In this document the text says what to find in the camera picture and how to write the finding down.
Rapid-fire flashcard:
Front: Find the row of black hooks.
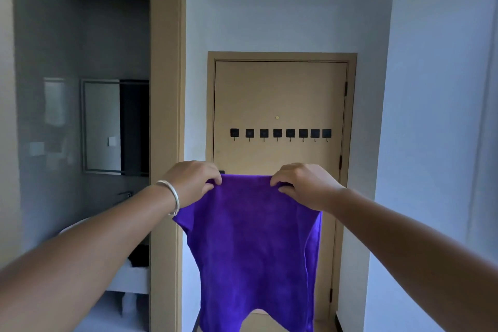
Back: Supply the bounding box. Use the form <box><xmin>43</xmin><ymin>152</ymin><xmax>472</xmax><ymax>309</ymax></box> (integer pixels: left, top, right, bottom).
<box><xmin>229</xmin><ymin>128</ymin><xmax>333</xmax><ymax>143</ymax></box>

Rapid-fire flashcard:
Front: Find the beige bathroom door frame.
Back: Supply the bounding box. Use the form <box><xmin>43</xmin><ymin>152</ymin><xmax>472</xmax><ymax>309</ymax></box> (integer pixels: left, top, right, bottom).
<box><xmin>149</xmin><ymin>0</ymin><xmax>187</xmax><ymax>332</ymax></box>

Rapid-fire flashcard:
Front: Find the white sink basin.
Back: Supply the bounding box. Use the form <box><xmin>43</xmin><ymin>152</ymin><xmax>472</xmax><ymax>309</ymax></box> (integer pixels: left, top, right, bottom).
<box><xmin>58</xmin><ymin>217</ymin><xmax>92</xmax><ymax>236</ymax></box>

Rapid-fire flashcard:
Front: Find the person's right forearm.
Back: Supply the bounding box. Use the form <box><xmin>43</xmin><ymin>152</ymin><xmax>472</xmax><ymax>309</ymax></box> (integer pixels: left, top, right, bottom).
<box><xmin>323</xmin><ymin>187</ymin><xmax>498</xmax><ymax>332</ymax></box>

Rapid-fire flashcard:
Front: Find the person's right hand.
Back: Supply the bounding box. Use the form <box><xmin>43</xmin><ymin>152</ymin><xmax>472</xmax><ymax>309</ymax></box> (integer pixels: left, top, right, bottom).
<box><xmin>269</xmin><ymin>162</ymin><xmax>347</xmax><ymax>214</ymax></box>

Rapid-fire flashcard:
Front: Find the silver bracelet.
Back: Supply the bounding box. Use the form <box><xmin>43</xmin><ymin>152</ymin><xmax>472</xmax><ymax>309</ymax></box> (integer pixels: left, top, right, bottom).
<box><xmin>155</xmin><ymin>179</ymin><xmax>181</xmax><ymax>216</ymax></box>

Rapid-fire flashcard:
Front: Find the black framed mirror cabinet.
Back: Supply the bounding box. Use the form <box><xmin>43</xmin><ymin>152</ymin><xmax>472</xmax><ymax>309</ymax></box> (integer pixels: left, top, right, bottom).
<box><xmin>80</xmin><ymin>78</ymin><xmax>150</xmax><ymax>177</ymax></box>

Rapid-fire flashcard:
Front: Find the beige door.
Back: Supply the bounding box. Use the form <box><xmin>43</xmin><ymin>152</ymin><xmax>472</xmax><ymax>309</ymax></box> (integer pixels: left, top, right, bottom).
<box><xmin>206</xmin><ymin>51</ymin><xmax>358</xmax><ymax>325</ymax></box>
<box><xmin>213</xmin><ymin>60</ymin><xmax>348</xmax><ymax>323</ymax></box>

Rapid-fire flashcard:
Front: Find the person's left forearm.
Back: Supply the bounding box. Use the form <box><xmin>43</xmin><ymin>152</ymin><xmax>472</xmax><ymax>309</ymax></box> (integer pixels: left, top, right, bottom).
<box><xmin>0</xmin><ymin>186</ymin><xmax>178</xmax><ymax>332</ymax></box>

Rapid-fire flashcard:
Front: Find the person's left hand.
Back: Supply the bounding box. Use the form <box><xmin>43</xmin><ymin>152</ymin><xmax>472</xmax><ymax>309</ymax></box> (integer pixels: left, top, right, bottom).
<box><xmin>159</xmin><ymin>160</ymin><xmax>223</xmax><ymax>210</ymax></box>

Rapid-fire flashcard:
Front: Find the black pouch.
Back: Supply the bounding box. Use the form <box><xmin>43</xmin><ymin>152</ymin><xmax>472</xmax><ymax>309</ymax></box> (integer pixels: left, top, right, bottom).
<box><xmin>128</xmin><ymin>244</ymin><xmax>150</xmax><ymax>268</ymax></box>

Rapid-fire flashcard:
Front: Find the purple towel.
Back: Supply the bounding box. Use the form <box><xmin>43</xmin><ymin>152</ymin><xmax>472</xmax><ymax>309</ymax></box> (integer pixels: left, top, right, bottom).
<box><xmin>173</xmin><ymin>174</ymin><xmax>323</xmax><ymax>332</ymax></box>

